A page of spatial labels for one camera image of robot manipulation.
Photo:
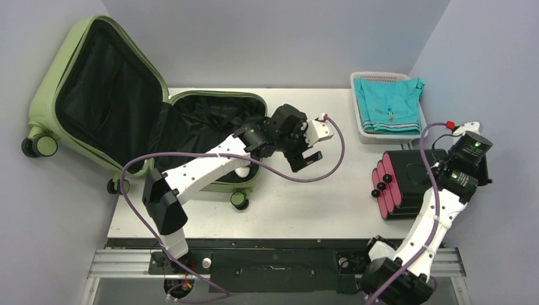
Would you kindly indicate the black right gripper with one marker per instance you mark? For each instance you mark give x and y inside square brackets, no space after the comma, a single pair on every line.
[484,169]

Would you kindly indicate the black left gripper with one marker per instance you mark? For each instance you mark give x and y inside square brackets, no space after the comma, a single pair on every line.
[297,160]

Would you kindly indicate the black and pink storage organizer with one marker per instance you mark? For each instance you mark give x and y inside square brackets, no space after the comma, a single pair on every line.
[399,182]

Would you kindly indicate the white perforated plastic basket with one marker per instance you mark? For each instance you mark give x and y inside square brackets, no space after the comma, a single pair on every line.
[376,138]

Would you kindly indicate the teal garment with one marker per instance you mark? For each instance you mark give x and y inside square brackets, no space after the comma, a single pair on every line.
[390,108]

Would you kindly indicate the green hard-shell suitcase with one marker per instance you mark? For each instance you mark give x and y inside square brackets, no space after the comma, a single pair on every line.
[104,99]

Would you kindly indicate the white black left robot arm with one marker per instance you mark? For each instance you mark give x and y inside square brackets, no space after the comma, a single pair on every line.
[165,193]

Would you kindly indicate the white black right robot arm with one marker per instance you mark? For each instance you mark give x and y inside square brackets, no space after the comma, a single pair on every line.
[401,275]

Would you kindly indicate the white brown cosmetic palette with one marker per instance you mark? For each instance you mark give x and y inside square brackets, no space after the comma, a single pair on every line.
[242,172]

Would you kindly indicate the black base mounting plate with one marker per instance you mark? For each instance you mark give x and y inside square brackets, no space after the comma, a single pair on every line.
[264,265]

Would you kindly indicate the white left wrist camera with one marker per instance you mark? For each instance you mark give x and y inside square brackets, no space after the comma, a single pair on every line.
[318,130]

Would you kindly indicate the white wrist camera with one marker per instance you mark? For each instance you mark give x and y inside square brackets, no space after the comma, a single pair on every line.
[459,130]
[318,130]

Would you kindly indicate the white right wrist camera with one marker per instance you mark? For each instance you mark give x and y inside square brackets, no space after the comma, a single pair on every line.
[459,130]

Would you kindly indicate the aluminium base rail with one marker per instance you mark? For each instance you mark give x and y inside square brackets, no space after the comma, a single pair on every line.
[123,263]

